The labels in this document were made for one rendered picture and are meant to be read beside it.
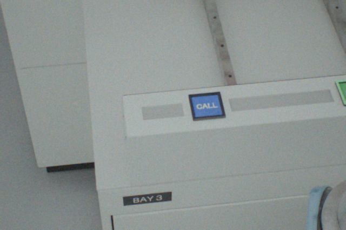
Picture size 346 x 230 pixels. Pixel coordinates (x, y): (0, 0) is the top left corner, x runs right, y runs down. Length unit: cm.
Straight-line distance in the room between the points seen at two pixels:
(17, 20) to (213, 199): 74
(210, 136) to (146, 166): 13
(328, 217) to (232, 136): 36
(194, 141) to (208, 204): 21
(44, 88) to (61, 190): 44
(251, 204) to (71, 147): 92
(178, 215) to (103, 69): 34
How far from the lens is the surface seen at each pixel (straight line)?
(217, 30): 150
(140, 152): 120
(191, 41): 152
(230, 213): 139
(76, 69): 192
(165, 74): 145
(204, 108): 120
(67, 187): 229
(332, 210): 88
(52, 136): 213
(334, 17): 158
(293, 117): 120
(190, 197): 133
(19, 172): 235
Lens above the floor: 186
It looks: 49 degrees down
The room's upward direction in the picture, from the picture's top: 1 degrees clockwise
